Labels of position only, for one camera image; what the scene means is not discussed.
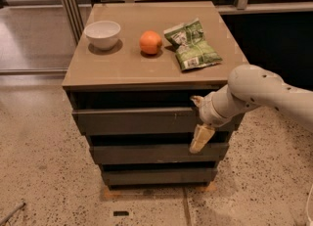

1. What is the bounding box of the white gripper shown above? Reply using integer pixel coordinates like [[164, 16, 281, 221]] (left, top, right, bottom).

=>
[[190, 86, 257, 154]]

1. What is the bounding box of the grey top drawer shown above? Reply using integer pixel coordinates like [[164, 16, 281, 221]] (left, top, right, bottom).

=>
[[71, 105, 246, 136]]

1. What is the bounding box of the grey drawer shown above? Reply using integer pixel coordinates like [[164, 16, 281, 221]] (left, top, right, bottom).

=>
[[102, 168, 217, 186], [90, 143, 229, 164], [71, 105, 246, 136]]

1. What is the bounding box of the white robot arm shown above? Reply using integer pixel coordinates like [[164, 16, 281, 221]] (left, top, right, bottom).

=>
[[190, 65, 313, 154]]

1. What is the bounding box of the grey bottom drawer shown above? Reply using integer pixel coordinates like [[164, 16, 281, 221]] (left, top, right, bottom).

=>
[[102, 168, 217, 186]]

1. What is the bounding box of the grey drawer cabinet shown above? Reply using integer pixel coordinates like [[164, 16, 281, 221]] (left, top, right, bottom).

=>
[[62, 1, 259, 191]]

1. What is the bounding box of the grey middle drawer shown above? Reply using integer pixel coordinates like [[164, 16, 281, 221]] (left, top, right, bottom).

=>
[[90, 143, 229, 164]]

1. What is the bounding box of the green snack bag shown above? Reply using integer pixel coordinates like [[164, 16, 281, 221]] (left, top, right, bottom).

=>
[[163, 19, 222, 71]]

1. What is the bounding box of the orange fruit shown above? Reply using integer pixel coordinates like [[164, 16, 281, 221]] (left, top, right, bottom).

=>
[[139, 30, 162, 55]]

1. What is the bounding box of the white ceramic bowl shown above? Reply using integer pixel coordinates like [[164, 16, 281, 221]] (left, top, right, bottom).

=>
[[84, 21, 121, 51]]

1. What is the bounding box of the metal rod on floor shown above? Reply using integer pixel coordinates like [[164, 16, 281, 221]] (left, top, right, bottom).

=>
[[0, 202, 26, 226]]

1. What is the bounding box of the white cable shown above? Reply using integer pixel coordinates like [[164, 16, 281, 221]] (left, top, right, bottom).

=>
[[304, 184, 313, 226]]

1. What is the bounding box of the metal window frame post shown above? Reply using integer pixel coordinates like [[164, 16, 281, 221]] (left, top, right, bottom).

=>
[[61, 0, 84, 44]]

